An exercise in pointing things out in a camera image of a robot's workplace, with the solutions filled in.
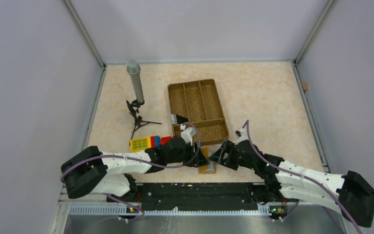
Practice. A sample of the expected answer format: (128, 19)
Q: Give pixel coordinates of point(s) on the red rounded toy block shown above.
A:
(164, 140)

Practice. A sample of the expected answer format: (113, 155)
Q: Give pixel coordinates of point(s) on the yellow green window block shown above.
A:
(140, 144)

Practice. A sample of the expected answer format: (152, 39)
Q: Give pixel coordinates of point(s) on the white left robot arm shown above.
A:
(95, 172)

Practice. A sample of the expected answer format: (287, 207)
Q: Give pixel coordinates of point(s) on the small brown corner object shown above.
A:
(304, 86)

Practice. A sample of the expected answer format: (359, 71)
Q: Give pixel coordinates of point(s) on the yellow leather card holder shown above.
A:
(210, 166)

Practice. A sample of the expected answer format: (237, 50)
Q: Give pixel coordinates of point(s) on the grey microphone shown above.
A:
(134, 71)

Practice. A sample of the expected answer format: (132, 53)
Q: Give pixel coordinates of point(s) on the stack of black cards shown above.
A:
(178, 119)

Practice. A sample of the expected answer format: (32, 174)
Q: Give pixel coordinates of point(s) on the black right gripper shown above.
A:
(218, 157)

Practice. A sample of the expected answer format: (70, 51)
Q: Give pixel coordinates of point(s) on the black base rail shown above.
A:
(202, 196)

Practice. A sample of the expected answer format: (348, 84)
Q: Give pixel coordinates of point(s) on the woven wicker divided tray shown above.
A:
(199, 102)

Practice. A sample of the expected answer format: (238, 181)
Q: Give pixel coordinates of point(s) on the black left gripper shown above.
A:
(200, 159)

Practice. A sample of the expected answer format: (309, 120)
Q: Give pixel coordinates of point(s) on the blue toy block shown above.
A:
(157, 142)

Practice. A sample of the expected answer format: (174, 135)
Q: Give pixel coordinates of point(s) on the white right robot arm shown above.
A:
(350, 195)

